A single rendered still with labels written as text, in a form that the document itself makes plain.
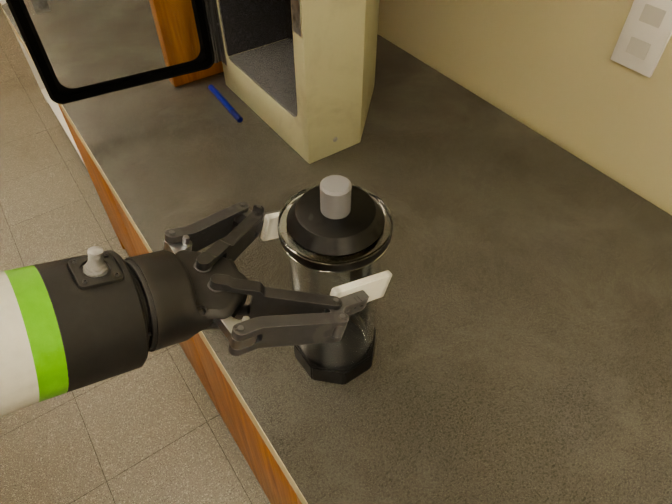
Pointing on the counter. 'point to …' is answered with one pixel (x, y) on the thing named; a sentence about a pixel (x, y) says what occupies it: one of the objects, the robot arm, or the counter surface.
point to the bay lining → (254, 23)
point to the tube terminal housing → (322, 78)
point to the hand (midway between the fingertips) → (336, 251)
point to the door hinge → (216, 31)
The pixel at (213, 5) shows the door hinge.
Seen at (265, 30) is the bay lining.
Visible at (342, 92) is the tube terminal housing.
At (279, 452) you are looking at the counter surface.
